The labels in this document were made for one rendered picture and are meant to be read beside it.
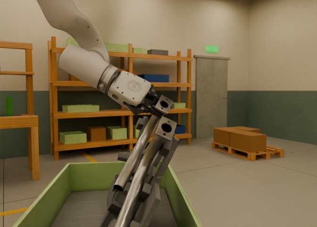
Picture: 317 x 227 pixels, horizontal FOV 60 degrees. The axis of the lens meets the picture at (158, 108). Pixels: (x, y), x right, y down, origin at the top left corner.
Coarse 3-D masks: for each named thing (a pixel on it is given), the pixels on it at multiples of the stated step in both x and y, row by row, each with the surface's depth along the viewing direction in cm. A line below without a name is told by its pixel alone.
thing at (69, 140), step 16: (48, 48) 520; (64, 48) 492; (112, 48) 540; (128, 48) 554; (144, 48) 571; (128, 64) 558; (80, 80) 517; (160, 80) 597; (64, 112) 510; (80, 112) 512; (96, 112) 527; (112, 112) 539; (128, 112) 555; (176, 112) 611; (96, 128) 536; (112, 128) 592; (128, 128) 568; (176, 128) 624; (64, 144) 504; (80, 144) 515; (96, 144) 526; (112, 144) 542
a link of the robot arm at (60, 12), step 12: (48, 0) 71; (60, 0) 71; (72, 0) 75; (48, 12) 72; (60, 12) 72; (72, 12) 74; (60, 24) 73; (72, 24) 76; (84, 24) 80; (72, 36) 84; (84, 36) 84; (96, 36) 84; (84, 48) 87; (96, 48) 85; (108, 60) 87
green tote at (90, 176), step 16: (64, 176) 102; (80, 176) 112; (96, 176) 113; (112, 176) 114; (48, 192) 83; (64, 192) 102; (176, 192) 87; (32, 208) 69; (48, 208) 82; (176, 208) 88; (192, 208) 69; (16, 224) 61; (32, 224) 69; (48, 224) 82; (176, 224) 88; (192, 224) 65
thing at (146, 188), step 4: (128, 184) 69; (144, 184) 67; (148, 184) 68; (128, 188) 68; (144, 188) 67; (148, 188) 67; (124, 192) 68; (144, 192) 66; (148, 192) 66; (140, 196) 68; (144, 196) 67; (140, 200) 69; (144, 200) 68; (112, 220) 62; (116, 220) 62; (132, 220) 60; (112, 224) 61; (132, 224) 60; (136, 224) 60
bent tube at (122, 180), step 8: (160, 104) 82; (168, 104) 80; (152, 120) 84; (144, 128) 87; (152, 128) 86; (144, 136) 86; (136, 144) 85; (144, 144) 85; (136, 152) 82; (128, 160) 80; (136, 160) 80; (128, 168) 77; (120, 176) 75; (128, 176) 76; (120, 184) 73
